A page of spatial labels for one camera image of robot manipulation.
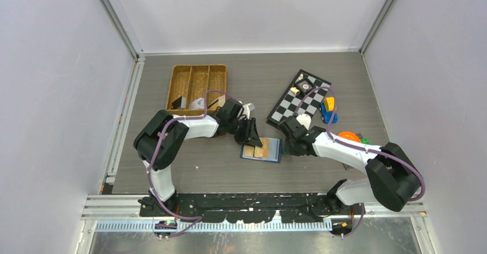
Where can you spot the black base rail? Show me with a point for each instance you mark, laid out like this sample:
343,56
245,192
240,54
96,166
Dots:
248,208

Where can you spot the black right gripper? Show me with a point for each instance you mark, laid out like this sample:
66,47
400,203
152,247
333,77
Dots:
289,150

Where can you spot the blue card holder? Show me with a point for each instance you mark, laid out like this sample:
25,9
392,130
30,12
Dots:
275,152

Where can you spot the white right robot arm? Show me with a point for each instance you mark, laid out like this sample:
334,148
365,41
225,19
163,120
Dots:
391,178

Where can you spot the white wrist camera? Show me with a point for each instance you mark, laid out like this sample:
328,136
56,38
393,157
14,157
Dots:
248,109
304,119

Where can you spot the woven bamboo cutlery tray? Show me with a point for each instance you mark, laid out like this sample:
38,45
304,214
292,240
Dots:
196,81

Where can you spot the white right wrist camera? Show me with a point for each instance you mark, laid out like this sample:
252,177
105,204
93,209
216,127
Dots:
304,119

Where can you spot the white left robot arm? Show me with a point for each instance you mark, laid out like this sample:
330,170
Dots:
160,140

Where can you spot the black white chessboard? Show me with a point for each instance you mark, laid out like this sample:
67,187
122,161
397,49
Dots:
288,102

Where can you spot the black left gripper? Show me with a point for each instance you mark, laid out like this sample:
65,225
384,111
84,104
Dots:
250,136

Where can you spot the tan credit card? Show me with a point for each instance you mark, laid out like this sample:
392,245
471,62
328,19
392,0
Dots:
248,151

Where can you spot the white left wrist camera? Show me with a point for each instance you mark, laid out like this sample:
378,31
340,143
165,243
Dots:
248,109

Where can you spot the black credit card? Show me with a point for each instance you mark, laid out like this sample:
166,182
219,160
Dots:
179,103

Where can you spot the white credit card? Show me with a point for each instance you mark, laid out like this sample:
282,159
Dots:
197,104

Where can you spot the blue yellow toy car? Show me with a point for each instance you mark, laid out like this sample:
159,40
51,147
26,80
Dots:
326,109

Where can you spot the gold VIP credit card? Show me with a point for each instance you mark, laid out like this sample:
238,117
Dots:
263,151

